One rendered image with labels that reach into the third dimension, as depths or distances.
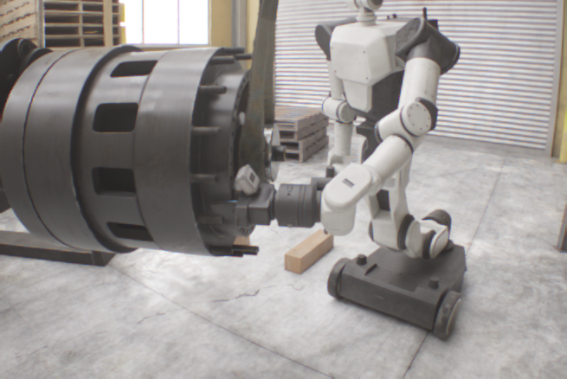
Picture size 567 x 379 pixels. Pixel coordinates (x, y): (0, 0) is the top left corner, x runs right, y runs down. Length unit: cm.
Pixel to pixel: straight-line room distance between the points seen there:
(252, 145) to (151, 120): 24
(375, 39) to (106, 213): 81
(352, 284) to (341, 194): 107
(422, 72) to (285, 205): 47
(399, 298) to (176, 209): 113
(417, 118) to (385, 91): 31
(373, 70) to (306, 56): 587
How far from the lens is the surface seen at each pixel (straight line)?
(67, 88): 93
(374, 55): 113
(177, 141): 76
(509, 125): 600
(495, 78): 598
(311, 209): 76
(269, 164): 91
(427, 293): 167
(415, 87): 96
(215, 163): 79
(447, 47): 110
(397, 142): 88
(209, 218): 79
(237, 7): 788
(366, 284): 175
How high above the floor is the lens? 106
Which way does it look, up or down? 14 degrees down
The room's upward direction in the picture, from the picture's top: straight up
